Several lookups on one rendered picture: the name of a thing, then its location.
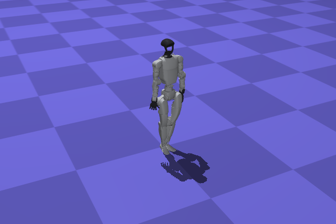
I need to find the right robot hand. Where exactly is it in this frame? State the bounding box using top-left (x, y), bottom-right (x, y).
top-left (150, 98), bottom-right (159, 110)

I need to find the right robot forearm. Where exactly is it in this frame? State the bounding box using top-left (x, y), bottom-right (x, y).
top-left (152, 80), bottom-right (159, 102)

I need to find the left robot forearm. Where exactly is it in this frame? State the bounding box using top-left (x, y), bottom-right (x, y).
top-left (179, 77), bottom-right (185, 92)

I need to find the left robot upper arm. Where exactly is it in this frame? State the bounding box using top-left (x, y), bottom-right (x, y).
top-left (176, 55), bottom-right (186, 79)

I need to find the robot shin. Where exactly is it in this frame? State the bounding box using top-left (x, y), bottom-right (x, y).
top-left (165, 121), bottom-right (176, 146)
top-left (158, 121), bottom-right (167, 147)

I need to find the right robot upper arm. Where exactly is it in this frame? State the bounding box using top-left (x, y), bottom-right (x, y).
top-left (152, 59), bottom-right (162, 86)

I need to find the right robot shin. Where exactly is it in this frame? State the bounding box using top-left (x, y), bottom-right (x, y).
top-left (158, 121), bottom-right (167, 147)

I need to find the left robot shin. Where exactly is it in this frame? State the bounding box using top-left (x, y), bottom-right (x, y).
top-left (165, 121), bottom-right (176, 146)

